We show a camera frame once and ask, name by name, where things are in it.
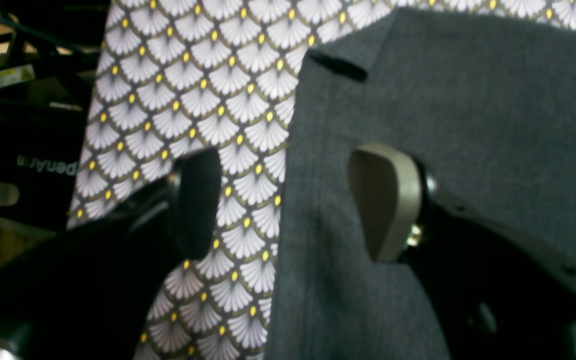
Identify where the black OpenArm base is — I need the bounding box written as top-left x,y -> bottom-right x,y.
0,55 -> 98,232

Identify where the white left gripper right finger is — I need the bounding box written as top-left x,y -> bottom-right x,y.
347,143 -> 424,264

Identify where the fan-patterned table cloth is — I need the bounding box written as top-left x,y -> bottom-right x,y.
70,0 -> 576,360

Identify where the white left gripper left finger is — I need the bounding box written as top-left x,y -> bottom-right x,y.
167,148 -> 222,261

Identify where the dark grey T-shirt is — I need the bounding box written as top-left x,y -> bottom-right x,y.
265,7 -> 576,360

